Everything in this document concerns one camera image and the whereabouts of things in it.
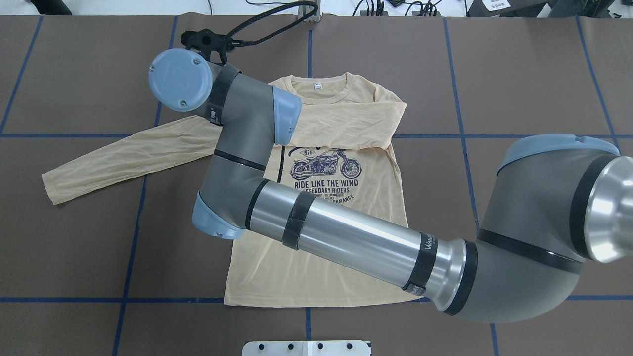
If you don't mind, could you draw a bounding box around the beige long-sleeve printed shirt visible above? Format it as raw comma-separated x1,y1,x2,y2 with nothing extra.
42,73,417,308

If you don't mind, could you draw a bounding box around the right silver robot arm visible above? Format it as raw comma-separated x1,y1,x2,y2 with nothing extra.
148,48,632,323

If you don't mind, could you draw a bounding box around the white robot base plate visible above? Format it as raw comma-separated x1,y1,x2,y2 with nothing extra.
241,340,372,356

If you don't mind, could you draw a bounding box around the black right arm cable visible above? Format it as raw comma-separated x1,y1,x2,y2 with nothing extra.
218,0,319,49

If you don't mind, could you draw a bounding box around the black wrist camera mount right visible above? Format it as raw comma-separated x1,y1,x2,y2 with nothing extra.
180,29,234,64

